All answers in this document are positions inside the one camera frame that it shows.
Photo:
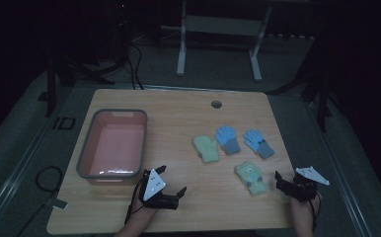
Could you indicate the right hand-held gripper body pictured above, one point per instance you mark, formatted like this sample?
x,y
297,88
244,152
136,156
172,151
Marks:
x,y
305,184

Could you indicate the green mitten with face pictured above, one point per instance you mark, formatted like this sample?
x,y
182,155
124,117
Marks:
x,y
251,177

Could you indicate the blue glove with dark buttons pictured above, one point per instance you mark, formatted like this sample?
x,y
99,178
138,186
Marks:
x,y
258,143

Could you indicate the grey tape piece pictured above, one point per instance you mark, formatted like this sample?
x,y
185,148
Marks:
x,y
59,203

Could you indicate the black tripod stand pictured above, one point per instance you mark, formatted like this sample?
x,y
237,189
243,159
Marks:
x,y
317,89
63,70

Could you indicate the plain green mitten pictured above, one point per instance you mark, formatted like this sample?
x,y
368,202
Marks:
x,y
206,148

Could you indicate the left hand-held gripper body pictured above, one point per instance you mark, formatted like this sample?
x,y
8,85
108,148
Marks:
x,y
153,185

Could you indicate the person's right hand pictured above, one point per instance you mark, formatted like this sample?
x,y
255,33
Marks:
x,y
302,205

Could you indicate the plain blue glove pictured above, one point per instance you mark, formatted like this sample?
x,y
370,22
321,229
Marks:
x,y
228,140

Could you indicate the person's left hand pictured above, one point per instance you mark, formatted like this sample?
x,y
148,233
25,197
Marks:
x,y
138,206

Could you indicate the pink basin with grey rim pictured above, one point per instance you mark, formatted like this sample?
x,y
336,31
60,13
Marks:
x,y
114,146

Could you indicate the white metal desk frame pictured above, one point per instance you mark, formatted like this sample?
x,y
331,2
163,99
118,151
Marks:
x,y
221,26

